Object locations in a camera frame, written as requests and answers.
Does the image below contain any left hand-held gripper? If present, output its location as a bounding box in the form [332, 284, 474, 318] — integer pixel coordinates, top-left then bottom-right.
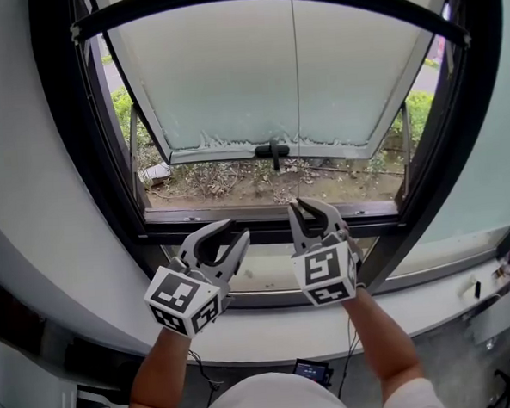
[139, 217, 258, 343]

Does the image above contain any black-railed roller blind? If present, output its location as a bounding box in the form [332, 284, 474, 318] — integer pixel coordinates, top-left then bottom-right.
[68, 0, 474, 74]

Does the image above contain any person's right hand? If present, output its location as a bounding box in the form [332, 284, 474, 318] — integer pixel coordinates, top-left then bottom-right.
[338, 219, 368, 290]

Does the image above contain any grey flat stone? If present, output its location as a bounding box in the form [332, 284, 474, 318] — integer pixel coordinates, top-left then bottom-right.
[137, 161, 173, 189]

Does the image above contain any thin black cable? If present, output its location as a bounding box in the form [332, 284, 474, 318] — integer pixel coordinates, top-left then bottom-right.
[187, 348, 225, 396]
[332, 316, 365, 401]

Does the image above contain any person's left forearm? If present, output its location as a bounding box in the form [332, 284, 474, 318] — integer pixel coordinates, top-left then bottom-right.
[123, 325, 196, 408]

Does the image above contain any frosted fixed glass pane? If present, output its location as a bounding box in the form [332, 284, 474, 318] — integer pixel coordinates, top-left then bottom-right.
[373, 0, 510, 278]

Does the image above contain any frosted glass window sash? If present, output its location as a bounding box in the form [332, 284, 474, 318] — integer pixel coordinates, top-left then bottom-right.
[103, 0, 443, 176]

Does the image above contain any black window handle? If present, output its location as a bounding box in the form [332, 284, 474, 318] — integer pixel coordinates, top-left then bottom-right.
[254, 137, 292, 173]

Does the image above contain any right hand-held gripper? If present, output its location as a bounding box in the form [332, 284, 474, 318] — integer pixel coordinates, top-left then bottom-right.
[286, 193, 361, 310]

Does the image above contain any white windowsill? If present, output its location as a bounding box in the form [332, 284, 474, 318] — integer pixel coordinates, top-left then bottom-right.
[126, 257, 510, 374]

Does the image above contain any person's white shirt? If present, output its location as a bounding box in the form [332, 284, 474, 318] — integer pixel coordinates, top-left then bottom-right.
[103, 361, 450, 408]

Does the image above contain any thin roller blind pull cord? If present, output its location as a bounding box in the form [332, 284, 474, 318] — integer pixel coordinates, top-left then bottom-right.
[288, 0, 310, 207]

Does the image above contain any small white object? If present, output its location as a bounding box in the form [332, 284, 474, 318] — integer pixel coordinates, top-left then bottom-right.
[455, 274, 478, 300]

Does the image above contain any black window frame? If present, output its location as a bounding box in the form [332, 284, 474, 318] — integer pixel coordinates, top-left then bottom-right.
[28, 0, 510, 324]

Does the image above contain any black and white cabinet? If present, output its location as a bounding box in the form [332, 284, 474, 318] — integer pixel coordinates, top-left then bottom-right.
[0, 262, 144, 408]

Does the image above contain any green shrub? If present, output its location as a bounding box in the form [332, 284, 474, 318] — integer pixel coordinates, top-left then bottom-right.
[362, 88, 440, 176]
[109, 84, 152, 151]

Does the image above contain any small black screen device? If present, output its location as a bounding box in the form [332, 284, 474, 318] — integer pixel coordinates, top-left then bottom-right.
[292, 355, 335, 388]

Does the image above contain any person's right forearm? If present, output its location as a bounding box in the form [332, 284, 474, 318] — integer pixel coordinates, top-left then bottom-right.
[341, 282, 427, 405]

